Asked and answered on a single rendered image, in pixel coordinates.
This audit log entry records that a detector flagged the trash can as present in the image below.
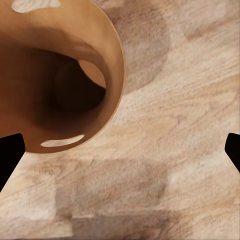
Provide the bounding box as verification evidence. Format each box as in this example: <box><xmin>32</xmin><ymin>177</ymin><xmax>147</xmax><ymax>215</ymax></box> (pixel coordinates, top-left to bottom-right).
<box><xmin>0</xmin><ymin>0</ymin><xmax>126</xmax><ymax>155</ymax></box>

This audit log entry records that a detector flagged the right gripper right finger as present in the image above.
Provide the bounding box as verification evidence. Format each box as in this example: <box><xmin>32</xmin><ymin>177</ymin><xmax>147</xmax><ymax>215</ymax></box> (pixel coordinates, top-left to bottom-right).
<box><xmin>224</xmin><ymin>132</ymin><xmax>240</xmax><ymax>172</ymax></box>

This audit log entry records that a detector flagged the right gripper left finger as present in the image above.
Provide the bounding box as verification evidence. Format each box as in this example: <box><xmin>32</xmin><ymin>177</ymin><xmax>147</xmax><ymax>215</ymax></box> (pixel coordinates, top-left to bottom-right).
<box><xmin>0</xmin><ymin>133</ymin><xmax>26</xmax><ymax>192</ymax></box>

